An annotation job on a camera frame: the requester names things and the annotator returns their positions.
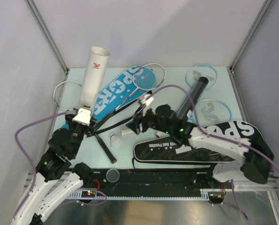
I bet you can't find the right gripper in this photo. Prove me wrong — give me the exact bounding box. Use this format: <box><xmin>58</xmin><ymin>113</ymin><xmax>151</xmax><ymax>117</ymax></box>
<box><xmin>126</xmin><ymin>105</ymin><xmax>171</xmax><ymax>135</ymax></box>

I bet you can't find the plastic shuttlecock front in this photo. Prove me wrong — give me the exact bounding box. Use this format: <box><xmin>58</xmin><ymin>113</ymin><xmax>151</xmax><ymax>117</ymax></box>
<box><xmin>110</xmin><ymin>134</ymin><xmax>123</xmax><ymax>148</ymax></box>

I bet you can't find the clear round tube cap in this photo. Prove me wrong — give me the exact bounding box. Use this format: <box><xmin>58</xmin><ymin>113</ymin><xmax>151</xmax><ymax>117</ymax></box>
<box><xmin>106</xmin><ymin>169</ymin><xmax>120</xmax><ymax>183</ymax></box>

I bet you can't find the white shuttlecock tube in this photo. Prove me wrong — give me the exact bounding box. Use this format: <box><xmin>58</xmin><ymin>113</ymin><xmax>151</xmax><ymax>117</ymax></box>
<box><xmin>79</xmin><ymin>46</ymin><xmax>110</xmax><ymax>113</ymax></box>

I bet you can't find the black shuttlecock tube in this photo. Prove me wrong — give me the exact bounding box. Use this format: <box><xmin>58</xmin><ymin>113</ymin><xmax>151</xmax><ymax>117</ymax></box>
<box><xmin>176</xmin><ymin>76</ymin><xmax>209</xmax><ymax>120</ymax></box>

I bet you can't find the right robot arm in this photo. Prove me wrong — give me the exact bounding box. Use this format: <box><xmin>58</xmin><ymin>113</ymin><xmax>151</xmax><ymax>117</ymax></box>
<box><xmin>126</xmin><ymin>105</ymin><xmax>274</xmax><ymax>184</ymax></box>

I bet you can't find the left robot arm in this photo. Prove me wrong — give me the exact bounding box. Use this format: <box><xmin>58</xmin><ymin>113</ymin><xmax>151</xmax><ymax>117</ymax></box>
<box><xmin>12</xmin><ymin>113</ymin><xmax>96</xmax><ymax>225</ymax></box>

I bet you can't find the black racket cover bag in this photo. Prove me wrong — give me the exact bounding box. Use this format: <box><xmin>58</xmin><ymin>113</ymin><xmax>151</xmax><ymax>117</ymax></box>
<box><xmin>133</xmin><ymin>120</ymin><xmax>274</xmax><ymax>165</ymax></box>

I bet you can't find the blue racket cover bag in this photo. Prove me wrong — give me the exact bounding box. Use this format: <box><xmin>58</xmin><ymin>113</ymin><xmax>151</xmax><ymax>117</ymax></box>
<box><xmin>59</xmin><ymin>65</ymin><xmax>157</xmax><ymax>132</ymax></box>

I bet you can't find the white racket black grip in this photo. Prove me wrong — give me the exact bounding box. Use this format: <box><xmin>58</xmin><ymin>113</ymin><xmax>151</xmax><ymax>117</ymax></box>
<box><xmin>53</xmin><ymin>81</ymin><xmax>117</xmax><ymax>164</ymax></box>

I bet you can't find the white racket on blue bag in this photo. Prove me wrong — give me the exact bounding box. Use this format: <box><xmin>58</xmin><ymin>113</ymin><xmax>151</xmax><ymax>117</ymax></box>
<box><xmin>94</xmin><ymin>63</ymin><xmax>166</xmax><ymax>131</ymax></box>

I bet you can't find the blue racket near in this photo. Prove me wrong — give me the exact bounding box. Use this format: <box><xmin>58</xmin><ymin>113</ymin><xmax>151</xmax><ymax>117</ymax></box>
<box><xmin>188</xmin><ymin>99</ymin><xmax>233</xmax><ymax>127</ymax></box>

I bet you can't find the blue racket far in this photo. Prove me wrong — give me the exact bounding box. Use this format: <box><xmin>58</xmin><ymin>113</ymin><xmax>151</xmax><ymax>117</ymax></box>
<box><xmin>185</xmin><ymin>64</ymin><xmax>218</xmax><ymax>93</ymax></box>

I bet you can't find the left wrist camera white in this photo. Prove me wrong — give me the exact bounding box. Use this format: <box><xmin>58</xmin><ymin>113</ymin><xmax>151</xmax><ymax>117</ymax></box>
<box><xmin>72</xmin><ymin>108</ymin><xmax>91</xmax><ymax>126</ymax></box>

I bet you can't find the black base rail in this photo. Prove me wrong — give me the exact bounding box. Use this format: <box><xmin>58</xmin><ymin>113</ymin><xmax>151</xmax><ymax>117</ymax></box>
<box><xmin>79</xmin><ymin>168</ymin><xmax>226</xmax><ymax>199</ymax></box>

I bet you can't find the left aluminium frame post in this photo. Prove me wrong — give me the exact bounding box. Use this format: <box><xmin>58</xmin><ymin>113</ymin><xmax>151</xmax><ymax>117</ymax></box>
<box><xmin>25</xmin><ymin>0</ymin><xmax>69</xmax><ymax>75</ymax></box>

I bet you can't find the aluminium frame post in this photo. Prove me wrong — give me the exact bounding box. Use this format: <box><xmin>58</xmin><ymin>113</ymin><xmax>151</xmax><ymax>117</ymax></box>
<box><xmin>25</xmin><ymin>0</ymin><xmax>69</xmax><ymax>75</ymax></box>
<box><xmin>230</xmin><ymin>0</ymin><xmax>275</xmax><ymax>71</ymax></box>

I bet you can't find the right aluminium frame post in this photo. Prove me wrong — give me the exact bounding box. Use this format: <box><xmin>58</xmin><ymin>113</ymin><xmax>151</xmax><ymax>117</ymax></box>
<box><xmin>230</xmin><ymin>0</ymin><xmax>275</xmax><ymax>71</ymax></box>

